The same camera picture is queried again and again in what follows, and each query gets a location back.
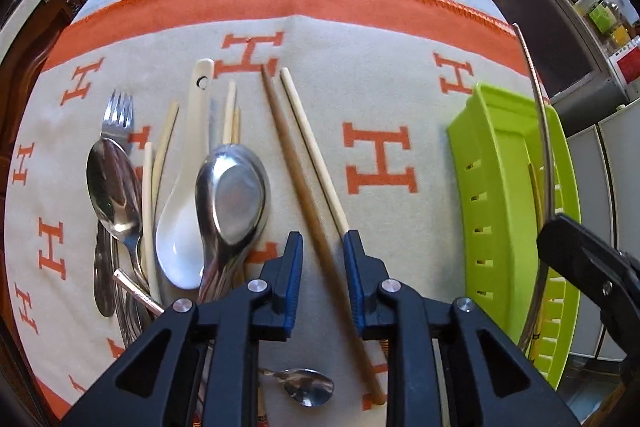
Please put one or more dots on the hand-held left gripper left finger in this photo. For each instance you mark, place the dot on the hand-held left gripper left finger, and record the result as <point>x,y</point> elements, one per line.
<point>295,267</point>

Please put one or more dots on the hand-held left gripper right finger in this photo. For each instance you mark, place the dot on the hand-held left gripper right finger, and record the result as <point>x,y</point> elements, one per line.
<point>351,267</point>

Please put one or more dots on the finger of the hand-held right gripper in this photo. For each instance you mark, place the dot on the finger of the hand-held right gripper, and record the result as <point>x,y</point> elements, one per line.
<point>590,262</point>

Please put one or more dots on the yellow wooden chopstick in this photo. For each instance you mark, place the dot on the yellow wooden chopstick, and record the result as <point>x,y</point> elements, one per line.
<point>536,187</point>

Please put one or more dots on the green plastic utensil tray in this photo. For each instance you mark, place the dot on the green plastic utensil tray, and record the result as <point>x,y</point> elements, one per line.
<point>495,187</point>

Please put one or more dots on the brown wooden chopstick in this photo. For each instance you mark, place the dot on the brown wooden chopstick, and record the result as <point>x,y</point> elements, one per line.
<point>287,132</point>

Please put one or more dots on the large steel spoon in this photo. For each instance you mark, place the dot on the large steel spoon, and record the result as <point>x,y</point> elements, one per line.
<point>112,192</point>

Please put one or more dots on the white cabinet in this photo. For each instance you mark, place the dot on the white cabinet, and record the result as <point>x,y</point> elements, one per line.
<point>600,187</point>

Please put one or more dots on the wide steel soup spoon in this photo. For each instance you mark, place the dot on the wide steel soup spoon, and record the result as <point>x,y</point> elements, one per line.
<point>235,207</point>

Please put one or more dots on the white ceramic spoon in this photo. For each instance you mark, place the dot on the white ceramic spoon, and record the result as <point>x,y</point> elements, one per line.
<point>177,252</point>

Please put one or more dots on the small steel spoon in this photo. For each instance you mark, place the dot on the small steel spoon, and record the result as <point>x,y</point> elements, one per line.
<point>307,387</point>

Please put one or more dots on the orange and beige printed blanket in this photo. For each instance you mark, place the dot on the orange and beige printed blanket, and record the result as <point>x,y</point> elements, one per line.
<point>380,82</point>

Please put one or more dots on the steel fork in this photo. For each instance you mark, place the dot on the steel fork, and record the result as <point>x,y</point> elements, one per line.
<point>119,117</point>

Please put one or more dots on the row of jars and bottles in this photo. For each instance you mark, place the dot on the row of jars and bottles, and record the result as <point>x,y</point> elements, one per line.
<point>600,12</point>

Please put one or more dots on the grey steel kitchen appliance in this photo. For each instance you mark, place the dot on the grey steel kitchen appliance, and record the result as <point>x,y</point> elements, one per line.
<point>540,7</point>

